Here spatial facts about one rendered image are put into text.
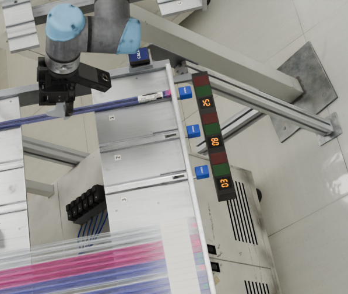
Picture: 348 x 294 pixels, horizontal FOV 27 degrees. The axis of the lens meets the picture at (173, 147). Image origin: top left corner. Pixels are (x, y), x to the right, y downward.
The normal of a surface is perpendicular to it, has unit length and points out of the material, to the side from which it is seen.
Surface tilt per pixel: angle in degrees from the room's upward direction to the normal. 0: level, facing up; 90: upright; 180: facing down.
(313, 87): 0
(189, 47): 90
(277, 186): 0
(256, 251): 90
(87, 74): 90
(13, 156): 44
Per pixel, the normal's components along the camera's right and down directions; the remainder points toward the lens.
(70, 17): 0.18, -0.51
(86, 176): -0.73, -0.22
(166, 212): -0.07, -0.48
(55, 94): 0.17, 0.86
